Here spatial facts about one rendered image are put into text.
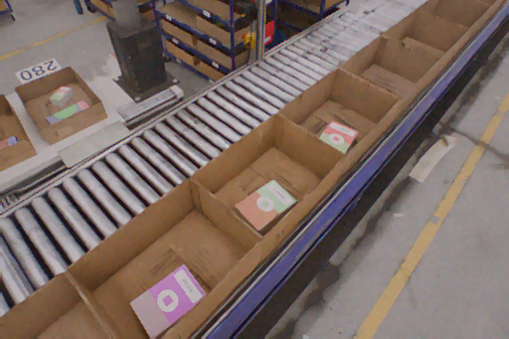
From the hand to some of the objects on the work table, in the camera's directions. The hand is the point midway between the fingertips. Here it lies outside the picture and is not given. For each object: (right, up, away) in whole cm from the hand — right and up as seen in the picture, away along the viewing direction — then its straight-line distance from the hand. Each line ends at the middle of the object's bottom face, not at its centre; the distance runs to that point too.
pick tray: (+29, +10, +15) cm, 34 cm away
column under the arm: (+64, +27, +31) cm, 76 cm away
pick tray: (+5, -7, -1) cm, 9 cm away
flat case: (+36, +6, +9) cm, 38 cm away
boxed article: (+26, +16, +19) cm, 36 cm away
